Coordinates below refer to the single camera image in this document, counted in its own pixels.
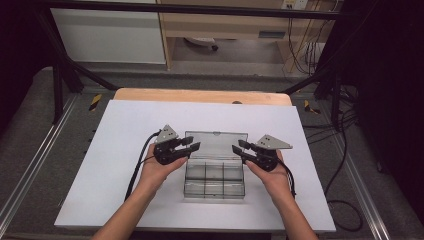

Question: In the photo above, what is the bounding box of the clear grey compartment box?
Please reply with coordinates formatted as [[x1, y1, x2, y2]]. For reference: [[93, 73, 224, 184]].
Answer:
[[183, 130, 249, 200]]

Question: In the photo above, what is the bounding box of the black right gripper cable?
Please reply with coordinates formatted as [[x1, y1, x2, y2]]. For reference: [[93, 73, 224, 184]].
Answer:
[[276, 158, 298, 199]]

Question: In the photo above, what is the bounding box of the wooden desk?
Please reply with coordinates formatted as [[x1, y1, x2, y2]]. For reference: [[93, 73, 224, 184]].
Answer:
[[156, 0, 334, 73]]

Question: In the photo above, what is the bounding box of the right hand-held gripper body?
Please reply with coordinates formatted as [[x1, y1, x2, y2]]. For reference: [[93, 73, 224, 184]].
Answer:
[[254, 134, 294, 173]]

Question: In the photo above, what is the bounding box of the black floor cable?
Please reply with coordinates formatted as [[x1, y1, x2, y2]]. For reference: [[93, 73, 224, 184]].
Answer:
[[301, 109, 364, 233]]

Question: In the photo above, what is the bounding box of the white chair base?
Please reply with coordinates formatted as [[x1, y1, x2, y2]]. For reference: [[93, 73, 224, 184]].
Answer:
[[183, 36, 220, 52]]

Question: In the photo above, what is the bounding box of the bundle of hanging cables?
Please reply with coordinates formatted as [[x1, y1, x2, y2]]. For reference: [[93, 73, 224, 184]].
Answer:
[[286, 14, 329, 76]]

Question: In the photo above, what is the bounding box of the person's left hand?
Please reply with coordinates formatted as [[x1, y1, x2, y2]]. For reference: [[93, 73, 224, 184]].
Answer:
[[139, 143, 189, 191]]

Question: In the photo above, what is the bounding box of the white power strip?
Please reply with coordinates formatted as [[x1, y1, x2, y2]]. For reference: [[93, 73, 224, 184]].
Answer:
[[281, 0, 309, 10]]

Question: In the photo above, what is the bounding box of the light wooden table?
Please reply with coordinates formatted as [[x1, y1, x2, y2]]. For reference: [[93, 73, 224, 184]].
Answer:
[[113, 87, 293, 107]]

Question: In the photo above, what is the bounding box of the white cabinet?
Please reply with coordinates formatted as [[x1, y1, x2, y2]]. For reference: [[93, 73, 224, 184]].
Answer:
[[49, 7, 167, 65]]

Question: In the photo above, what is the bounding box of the black curtain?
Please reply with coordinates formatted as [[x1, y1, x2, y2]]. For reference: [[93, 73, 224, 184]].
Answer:
[[0, 0, 51, 134], [333, 0, 424, 218]]

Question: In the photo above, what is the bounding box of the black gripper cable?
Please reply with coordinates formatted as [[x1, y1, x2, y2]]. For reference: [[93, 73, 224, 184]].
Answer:
[[124, 130, 163, 202], [276, 158, 298, 199]]

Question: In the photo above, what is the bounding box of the black metal stand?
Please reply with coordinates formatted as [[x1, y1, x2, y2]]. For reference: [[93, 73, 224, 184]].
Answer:
[[281, 63, 344, 131], [33, 6, 119, 125]]

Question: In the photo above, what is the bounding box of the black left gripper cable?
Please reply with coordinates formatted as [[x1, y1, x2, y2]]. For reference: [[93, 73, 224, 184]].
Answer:
[[124, 130, 163, 202]]

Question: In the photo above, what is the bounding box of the aluminium floor rail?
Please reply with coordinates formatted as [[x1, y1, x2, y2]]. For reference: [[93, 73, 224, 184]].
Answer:
[[0, 94, 79, 228], [328, 129, 391, 240]]

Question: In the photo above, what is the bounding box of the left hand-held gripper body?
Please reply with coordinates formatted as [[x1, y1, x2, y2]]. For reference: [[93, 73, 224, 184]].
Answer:
[[153, 124, 188, 166]]

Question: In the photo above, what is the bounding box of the person's right hand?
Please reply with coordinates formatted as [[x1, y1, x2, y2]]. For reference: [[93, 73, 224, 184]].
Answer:
[[244, 149, 294, 201]]

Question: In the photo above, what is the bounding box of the black horizontal frame bar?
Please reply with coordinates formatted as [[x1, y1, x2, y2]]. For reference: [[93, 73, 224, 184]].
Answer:
[[34, 0, 341, 20]]

